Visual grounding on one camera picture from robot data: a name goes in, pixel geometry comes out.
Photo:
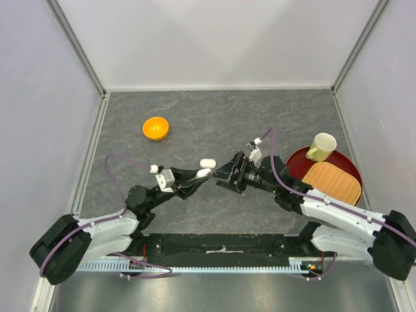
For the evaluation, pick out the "white earbud charging case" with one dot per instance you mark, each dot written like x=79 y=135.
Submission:
x=204 y=172

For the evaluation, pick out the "dark red round tray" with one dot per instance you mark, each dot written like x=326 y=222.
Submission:
x=299 y=165

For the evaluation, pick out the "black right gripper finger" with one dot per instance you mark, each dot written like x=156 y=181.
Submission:
x=228 y=169
x=227 y=184

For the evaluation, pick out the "orange plastic bowl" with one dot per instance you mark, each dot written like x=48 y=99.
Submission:
x=155 y=128

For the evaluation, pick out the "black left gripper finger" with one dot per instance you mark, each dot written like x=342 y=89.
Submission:
x=188 y=188
x=183 y=173

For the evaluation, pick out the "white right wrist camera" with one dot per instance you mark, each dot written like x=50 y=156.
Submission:
x=255 y=154

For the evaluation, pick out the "pale yellow mug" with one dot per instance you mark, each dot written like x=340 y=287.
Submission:
x=322 y=147

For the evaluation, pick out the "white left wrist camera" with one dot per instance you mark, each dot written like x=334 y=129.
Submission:
x=166 y=180

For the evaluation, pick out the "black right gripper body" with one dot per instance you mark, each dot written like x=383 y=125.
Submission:
x=242 y=167

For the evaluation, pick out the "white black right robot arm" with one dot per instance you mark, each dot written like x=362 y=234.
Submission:
x=385 y=240

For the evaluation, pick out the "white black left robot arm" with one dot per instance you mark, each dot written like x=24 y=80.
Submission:
x=72 y=242

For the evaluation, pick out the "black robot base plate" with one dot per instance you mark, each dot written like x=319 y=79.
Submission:
x=221 y=250

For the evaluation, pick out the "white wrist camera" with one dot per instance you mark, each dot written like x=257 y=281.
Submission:
x=166 y=180
x=255 y=154

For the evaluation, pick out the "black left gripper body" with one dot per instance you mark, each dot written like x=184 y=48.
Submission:
x=177 y=187

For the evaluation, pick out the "light blue cable duct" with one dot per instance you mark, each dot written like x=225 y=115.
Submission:
x=125 y=266

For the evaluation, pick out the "woven bamboo basket tray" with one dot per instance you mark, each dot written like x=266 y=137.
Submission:
x=334 y=182

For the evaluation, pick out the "aluminium frame rail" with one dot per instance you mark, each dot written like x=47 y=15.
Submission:
x=73 y=40

